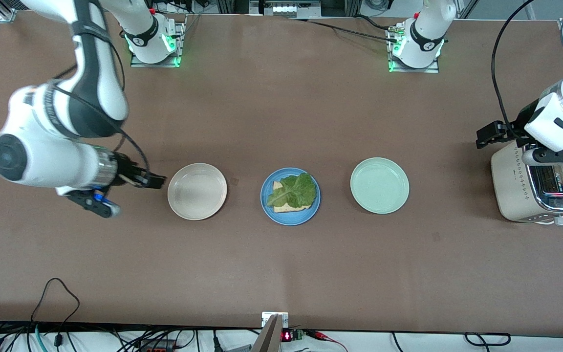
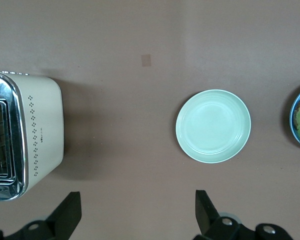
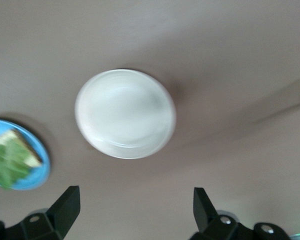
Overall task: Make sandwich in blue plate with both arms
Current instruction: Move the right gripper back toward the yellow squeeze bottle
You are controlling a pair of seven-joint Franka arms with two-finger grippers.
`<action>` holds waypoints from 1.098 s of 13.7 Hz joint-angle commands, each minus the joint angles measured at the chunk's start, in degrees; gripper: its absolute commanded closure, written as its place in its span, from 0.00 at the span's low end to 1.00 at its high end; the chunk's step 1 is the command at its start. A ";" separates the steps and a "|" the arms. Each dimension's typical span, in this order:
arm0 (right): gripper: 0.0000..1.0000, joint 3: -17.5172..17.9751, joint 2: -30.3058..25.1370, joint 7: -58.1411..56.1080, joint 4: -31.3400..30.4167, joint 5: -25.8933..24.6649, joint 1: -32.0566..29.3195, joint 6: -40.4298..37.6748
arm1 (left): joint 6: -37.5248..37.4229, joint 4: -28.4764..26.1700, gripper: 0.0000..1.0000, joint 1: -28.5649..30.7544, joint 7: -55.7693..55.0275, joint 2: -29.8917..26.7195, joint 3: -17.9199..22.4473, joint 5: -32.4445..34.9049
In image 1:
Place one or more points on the small red LED board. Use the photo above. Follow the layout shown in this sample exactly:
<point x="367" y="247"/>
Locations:
<point x="289" y="336"/>

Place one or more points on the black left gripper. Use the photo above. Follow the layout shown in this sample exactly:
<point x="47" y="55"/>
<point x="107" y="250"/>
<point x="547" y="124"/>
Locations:
<point x="519" y="126"/>

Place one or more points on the blue round plate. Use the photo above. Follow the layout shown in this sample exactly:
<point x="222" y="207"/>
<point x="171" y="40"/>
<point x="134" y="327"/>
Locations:
<point x="265" y="198"/>

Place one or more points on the grey equipment box with lights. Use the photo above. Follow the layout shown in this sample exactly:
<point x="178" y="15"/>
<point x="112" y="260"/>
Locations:
<point x="286" y="9"/>

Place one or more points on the grey metal camera bracket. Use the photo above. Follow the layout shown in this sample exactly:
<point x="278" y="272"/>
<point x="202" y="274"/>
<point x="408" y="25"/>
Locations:
<point x="271" y="337"/>

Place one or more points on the square bread slice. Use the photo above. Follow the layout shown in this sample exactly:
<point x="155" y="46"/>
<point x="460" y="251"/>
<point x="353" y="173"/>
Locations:
<point x="286" y="209"/>

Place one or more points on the aluminium frame post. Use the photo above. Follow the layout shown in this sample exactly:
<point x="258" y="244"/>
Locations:
<point x="230" y="6"/>

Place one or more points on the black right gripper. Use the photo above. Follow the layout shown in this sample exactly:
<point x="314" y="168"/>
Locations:
<point x="126" y="172"/>

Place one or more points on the cream and chrome toaster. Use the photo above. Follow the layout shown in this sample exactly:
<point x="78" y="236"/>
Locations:
<point x="511" y="186"/>

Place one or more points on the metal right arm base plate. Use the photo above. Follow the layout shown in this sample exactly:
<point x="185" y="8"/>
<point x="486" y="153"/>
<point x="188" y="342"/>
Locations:
<point x="154" y="64"/>

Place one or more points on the orange power strip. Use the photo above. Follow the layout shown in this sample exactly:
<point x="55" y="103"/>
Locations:
<point x="157" y="348"/>

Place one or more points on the beige round plate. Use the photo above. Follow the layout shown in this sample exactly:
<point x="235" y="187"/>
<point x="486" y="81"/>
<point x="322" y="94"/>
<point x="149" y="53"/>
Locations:
<point x="197" y="191"/>

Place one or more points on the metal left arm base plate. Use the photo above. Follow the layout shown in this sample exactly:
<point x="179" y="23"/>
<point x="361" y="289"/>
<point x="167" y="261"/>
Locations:
<point x="413" y="70"/>

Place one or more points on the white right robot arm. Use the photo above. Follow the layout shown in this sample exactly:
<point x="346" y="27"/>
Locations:
<point x="32" y="161"/>

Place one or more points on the mint green round plate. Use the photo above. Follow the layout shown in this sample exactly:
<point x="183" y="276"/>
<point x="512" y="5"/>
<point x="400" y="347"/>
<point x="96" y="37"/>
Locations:
<point x="379" y="186"/>

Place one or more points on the green lettuce leaf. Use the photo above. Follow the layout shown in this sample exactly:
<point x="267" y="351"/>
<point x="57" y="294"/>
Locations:
<point x="293" y="190"/>

